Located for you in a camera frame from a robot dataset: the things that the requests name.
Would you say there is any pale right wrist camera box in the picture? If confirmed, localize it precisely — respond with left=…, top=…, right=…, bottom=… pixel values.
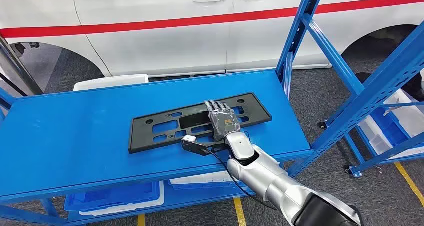
left=181, top=135, right=208, bottom=156

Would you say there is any black plastic plate frame part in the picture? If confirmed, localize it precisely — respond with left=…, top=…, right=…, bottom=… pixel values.
left=128, top=92, right=273, bottom=155

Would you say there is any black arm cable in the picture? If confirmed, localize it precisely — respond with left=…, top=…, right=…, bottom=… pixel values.
left=205, top=148, right=277, bottom=212

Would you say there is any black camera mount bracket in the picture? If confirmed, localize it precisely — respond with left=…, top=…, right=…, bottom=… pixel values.
left=198, top=140, right=230, bottom=157

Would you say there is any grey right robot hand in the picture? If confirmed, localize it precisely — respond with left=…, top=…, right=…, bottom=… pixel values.
left=203, top=99, right=242, bottom=143

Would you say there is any yellow floor tape square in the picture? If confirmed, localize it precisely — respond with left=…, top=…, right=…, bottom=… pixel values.
left=394, top=161, right=424, bottom=208

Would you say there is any white car with red stripe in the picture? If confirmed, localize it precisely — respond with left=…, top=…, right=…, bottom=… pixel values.
left=0, top=0, right=424, bottom=78

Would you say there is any blue metal shelf rack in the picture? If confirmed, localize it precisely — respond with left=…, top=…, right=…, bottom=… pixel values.
left=0, top=0, right=424, bottom=226
left=319, top=85, right=424, bottom=179

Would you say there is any chrome stanchion post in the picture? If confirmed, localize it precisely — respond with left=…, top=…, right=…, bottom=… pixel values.
left=0, top=34, right=45, bottom=97

